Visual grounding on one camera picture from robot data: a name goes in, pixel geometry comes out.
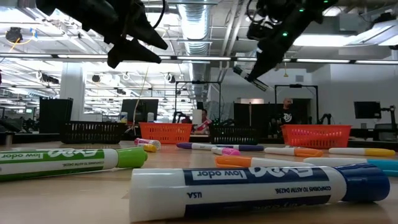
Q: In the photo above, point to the black partition panel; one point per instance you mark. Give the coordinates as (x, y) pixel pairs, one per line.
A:
(54, 115)
(248, 113)

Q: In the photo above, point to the white building column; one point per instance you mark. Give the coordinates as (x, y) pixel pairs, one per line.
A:
(72, 90)

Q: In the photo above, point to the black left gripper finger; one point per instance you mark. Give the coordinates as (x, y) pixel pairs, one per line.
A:
(144, 29)
(132, 53)

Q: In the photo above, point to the pink-capped white thin marker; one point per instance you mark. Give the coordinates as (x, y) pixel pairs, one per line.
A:
(228, 152)

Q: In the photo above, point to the blue-capped white thin marker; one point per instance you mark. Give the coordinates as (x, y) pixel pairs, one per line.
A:
(342, 162)

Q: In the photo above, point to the pink wide marker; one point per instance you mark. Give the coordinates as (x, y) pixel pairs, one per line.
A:
(146, 142)

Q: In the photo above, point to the orange slotted plastic basket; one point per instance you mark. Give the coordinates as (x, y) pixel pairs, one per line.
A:
(165, 133)
(315, 136)

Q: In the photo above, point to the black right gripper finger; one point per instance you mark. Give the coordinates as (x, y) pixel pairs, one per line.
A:
(264, 68)
(255, 63)

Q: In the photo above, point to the blue Expo marker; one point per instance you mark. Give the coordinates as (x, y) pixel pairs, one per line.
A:
(258, 193)

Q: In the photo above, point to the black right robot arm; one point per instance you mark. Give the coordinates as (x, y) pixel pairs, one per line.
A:
(311, 9)

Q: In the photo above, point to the black ceiling-mounted camera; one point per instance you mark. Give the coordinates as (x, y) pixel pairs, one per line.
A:
(14, 33)

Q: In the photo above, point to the black desk monitor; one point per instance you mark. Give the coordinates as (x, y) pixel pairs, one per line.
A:
(143, 109)

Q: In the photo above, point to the silver ventilation duct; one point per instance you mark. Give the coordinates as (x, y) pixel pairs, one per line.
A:
(195, 31)

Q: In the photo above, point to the LED light bar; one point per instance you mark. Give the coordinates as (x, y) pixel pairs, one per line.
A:
(202, 58)

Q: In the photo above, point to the background black robot arm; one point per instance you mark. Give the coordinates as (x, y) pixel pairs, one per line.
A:
(325, 119)

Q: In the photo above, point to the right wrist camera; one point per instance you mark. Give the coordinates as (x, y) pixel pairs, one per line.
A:
(259, 29)

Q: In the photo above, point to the orange-capped white thin marker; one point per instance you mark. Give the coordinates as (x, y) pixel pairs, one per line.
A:
(236, 161)
(308, 152)

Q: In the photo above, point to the person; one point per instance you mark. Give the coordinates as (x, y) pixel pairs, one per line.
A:
(204, 115)
(287, 112)

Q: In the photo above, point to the black monitor on arm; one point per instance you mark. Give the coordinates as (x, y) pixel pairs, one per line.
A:
(368, 109)

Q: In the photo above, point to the black background frame rig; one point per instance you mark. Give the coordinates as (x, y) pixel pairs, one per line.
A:
(295, 85)
(197, 82)

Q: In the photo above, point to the light green Expo marker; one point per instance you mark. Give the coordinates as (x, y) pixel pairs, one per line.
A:
(71, 163)

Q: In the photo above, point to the black slotted plastic basket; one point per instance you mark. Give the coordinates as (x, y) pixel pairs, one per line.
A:
(234, 135)
(93, 132)

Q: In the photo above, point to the yellow-capped white thin marker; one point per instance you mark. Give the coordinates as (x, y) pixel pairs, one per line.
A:
(150, 148)
(376, 152)

